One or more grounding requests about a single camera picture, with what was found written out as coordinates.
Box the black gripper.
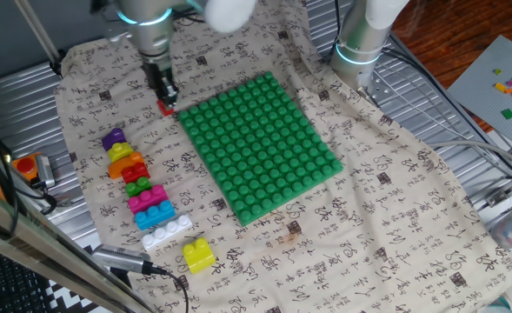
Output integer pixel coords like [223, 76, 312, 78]
[141, 55, 180, 110]

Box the small red single-stud block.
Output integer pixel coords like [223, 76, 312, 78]
[156, 98, 176, 118]

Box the purple single-stud block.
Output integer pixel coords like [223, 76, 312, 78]
[101, 127, 127, 152]

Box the lime rounded single-stud block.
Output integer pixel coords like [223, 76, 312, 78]
[106, 142, 135, 164]

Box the red two-stud block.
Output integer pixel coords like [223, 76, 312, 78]
[120, 162, 151, 185]

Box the orange sloped single-stud block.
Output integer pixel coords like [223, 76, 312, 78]
[107, 151, 146, 181]

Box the small green two-stud block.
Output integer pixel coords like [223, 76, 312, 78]
[124, 176, 153, 198]

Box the large green studded baseplate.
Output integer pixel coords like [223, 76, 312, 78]
[176, 70, 344, 228]

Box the pink three-stud block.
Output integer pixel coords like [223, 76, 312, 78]
[127, 184, 170, 216]

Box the blue three-stud block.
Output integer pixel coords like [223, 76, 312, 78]
[133, 199, 176, 232]

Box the white three-stud block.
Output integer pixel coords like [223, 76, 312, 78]
[141, 213, 194, 252]

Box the thin grey pole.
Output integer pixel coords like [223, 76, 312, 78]
[14, 0, 63, 71]

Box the orange emergency stop box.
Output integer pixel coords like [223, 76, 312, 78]
[11, 152, 42, 183]

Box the yellow two-stud block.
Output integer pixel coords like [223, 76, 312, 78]
[182, 236, 217, 276]

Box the black white marker board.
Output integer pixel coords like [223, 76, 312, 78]
[42, 277, 105, 313]

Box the beige calligraphy print cloth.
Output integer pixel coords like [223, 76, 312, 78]
[53, 0, 512, 313]

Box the black keyboard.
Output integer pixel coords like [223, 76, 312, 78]
[0, 246, 49, 313]

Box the grey small-stud baseplate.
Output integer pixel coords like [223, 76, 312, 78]
[446, 34, 512, 145]

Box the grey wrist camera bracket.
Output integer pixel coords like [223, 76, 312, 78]
[90, 0, 133, 47]

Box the silver ribbed camera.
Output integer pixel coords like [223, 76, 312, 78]
[91, 243, 153, 276]

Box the black camera cable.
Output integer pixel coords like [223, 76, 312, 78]
[146, 263, 190, 313]

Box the aluminium frame bar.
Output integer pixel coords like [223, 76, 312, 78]
[0, 176, 153, 313]

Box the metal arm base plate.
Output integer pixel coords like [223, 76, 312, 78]
[358, 71, 394, 108]

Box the black base cable bundle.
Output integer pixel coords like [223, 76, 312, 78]
[381, 45, 512, 176]

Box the metal corner bracket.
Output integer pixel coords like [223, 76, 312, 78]
[484, 167, 512, 209]

